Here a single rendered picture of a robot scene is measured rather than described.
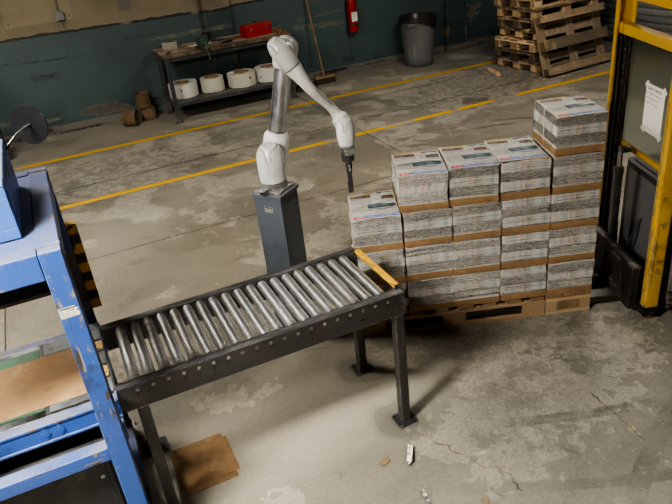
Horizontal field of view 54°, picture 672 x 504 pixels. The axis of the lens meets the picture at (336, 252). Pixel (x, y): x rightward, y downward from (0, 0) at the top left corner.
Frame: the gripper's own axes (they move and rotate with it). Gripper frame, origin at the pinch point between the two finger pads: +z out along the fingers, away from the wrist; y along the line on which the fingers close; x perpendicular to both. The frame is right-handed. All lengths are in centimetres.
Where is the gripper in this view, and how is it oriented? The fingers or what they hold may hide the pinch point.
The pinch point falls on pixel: (350, 186)
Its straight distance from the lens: 388.1
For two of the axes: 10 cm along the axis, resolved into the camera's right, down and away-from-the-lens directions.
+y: -0.7, -4.7, 8.8
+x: -9.9, 1.2, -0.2
